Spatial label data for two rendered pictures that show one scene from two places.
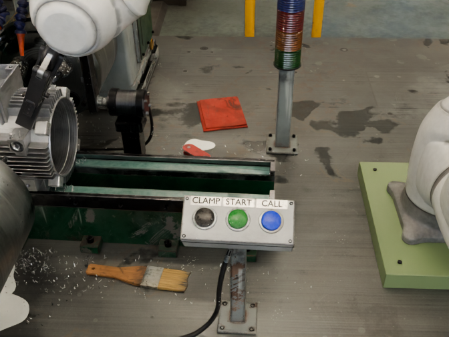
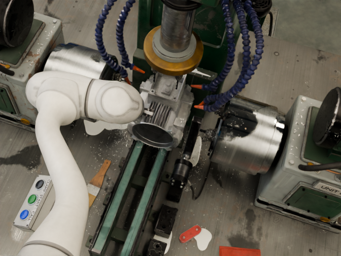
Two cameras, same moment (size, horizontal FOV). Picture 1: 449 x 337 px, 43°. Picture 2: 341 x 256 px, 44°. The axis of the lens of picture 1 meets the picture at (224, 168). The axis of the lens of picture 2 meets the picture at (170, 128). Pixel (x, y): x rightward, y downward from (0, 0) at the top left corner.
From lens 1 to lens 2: 126 cm
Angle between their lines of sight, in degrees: 59
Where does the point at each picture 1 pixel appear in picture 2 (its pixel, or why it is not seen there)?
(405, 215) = not seen: outside the picture
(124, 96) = (177, 167)
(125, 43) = (270, 183)
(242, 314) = not seen: hidden behind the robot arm
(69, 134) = (170, 142)
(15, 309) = (94, 129)
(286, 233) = (17, 221)
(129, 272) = (98, 179)
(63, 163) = (155, 141)
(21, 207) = not seen: hidden behind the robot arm
